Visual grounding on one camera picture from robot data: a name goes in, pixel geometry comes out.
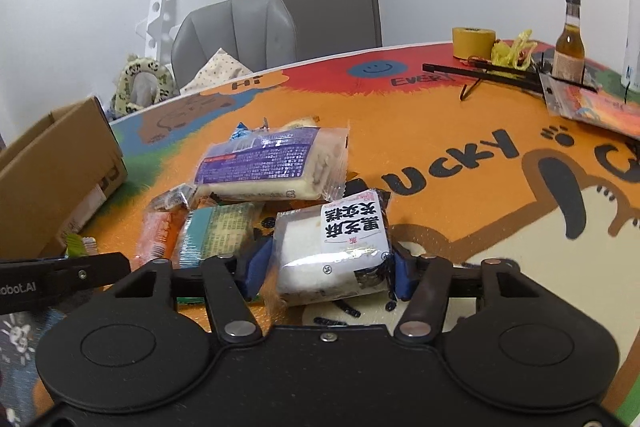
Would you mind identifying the black sesame rice cake packet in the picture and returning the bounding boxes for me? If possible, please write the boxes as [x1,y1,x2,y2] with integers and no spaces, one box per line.
[260,188,393,309]

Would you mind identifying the purple-label sandwich bread packet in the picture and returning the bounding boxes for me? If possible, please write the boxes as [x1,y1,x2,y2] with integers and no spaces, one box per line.
[194,127,348,202]

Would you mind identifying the green-label snack packet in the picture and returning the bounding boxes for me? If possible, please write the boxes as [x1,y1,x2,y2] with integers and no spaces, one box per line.
[171,202,264,268]

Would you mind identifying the green snack packet in box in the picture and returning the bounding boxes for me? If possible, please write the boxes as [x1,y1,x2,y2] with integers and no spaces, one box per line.
[63,233,99,258]

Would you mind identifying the orange-red snack packet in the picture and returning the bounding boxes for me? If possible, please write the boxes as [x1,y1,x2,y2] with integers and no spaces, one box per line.
[134,183,196,268]

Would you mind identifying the brown cardboard box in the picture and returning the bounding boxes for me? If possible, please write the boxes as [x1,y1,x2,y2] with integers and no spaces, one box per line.
[1,96,127,260]

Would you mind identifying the colourful cartoon table mat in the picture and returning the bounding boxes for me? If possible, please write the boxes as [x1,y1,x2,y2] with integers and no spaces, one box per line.
[1,43,639,426]

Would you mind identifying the blue triangular snack packet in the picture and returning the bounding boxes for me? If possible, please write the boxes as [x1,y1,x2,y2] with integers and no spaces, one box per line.
[230,122,254,141]

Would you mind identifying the orange-label biscuit packet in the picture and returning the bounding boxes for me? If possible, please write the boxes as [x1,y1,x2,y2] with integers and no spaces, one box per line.
[279,116,320,131]

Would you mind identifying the dotted beige cushion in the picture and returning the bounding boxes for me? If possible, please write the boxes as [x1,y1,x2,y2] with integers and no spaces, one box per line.
[180,48,252,94]

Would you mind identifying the yellow tape roll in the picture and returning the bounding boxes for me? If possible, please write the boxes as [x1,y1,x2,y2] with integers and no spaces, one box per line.
[451,27,497,60]

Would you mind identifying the yellow plastic clips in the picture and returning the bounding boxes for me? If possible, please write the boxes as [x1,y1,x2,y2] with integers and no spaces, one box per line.
[490,29,538,70]

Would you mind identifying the orange packaged booklet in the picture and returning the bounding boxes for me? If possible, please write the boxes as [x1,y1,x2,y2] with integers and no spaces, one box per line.
[539,74,640,140]

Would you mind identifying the grey padded chair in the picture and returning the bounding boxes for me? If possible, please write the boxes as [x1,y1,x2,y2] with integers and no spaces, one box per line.
[171,0,297,88]

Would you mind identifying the amber glass bottle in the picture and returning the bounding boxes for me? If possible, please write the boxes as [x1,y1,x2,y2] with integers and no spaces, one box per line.
[551,0,586,82]

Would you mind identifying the white spray bottle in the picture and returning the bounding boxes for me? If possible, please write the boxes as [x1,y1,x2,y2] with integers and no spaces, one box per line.
[620,0,640,92]

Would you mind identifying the panda pattern ring pillow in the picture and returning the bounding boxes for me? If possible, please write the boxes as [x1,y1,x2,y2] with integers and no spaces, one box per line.
[111,54,177,118]

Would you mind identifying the black wire stand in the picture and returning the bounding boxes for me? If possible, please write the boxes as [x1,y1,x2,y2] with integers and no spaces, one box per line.
[422,56,601,101]

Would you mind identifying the white wall rack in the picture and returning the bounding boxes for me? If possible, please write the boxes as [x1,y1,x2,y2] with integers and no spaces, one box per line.
[136,0,180,65]

